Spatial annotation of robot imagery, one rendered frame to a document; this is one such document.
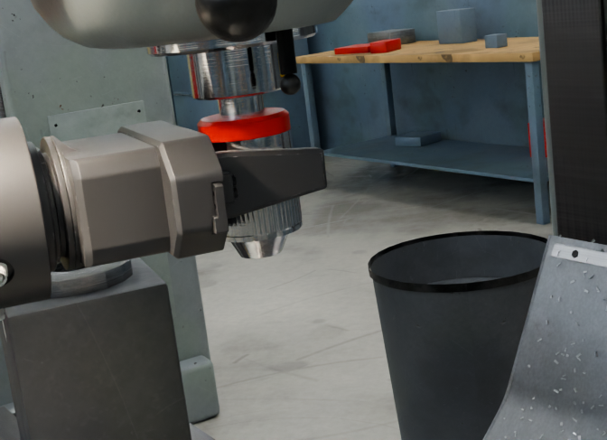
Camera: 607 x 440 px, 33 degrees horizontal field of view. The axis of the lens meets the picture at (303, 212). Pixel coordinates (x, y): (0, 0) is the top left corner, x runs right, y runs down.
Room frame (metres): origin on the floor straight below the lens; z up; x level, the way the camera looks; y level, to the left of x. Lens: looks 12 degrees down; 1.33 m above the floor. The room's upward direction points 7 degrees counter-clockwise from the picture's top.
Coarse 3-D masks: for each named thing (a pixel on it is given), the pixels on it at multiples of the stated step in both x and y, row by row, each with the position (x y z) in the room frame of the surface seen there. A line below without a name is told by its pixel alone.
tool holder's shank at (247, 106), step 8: (248, 96) 0.50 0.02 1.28; (256, 96) 0.51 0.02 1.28; (224, 104) 0.51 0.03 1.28; (232, 104) 0.51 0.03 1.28; (240, 104) 0.51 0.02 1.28; (248, 104) 0.51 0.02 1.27; (256, 104) 0.51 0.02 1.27; (224, 112) 0.51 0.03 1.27; (232, 112) 0.51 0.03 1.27; (240, 112) 0.51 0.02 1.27; (248, 112) 0.51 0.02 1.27; (256, 112) 0.51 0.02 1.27
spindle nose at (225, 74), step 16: (256, 48) 0.50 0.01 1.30; (272, 48) 0.50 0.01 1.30; (192, 64) 0.51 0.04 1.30; (208, 64) 0.50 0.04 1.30; (224, 64) 0.49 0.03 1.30; (240, 64) 0.49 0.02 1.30; (256, 64) 0.50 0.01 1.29; (272, 64) 0.50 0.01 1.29; (192, 80) 0.51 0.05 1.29; (208, 80) 0.50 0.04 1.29; (224, 80) 0.50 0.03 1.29; (240, 80) 0.49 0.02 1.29; (256, 80) 0.50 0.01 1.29; (272, 80) 0.50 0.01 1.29; (192, 96) 0.51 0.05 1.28; (208, 96) 0.50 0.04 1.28; (224, 96) 0.50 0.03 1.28; (240, 96) 0.49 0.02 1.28
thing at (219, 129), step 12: (276, 108) 0.52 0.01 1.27; (204, 120) 0.51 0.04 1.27; (216, 120) 0.51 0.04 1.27; (228, 120) 0.50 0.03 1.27; (240, 120) 0.50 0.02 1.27; (252, 120) 0.50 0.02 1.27; (264, 120) 0.50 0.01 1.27; (276, 120) 0.50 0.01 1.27; (288, 120) 0.51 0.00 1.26; (204, 132) 0.50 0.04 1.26; (216, 132) 0.50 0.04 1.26; (228, 132) 0.50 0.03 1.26; (240, 132) 0.49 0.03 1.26; (252, 132) 0.50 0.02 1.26; (264, 132) 0.50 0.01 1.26; (276, 132) 0.50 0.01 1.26
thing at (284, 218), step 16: (224, 144) 0.50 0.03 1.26; (240, 144) 0.49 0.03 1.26; (256, 144) 0.50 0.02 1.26; (272, 144) 0.50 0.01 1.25; (288, 144) 0.51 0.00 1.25; (272, 208) 0.50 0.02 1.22; (288, 208) 0.50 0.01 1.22; (240, 224) 0.50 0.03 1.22; (256, 224) 0.49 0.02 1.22; (272, 224) 0.50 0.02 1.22; (288, 224) 0.50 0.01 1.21; (240, 240) 0.50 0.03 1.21; (256, 240) 0.50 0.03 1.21
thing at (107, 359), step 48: (96, 288) 0.74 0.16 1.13; (144, 288) 0.74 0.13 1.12; (48, 336) 0.71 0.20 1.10; (96, 336) 0.73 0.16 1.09; (144, 336) 0.74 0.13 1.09; (48, 384) 0.71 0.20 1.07; (96, 384) 0.72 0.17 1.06; (144, 384) 0.74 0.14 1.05; (48, 432) 0.71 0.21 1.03; (96, 432) 0.72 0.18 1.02; (144, 432) 0.73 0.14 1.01
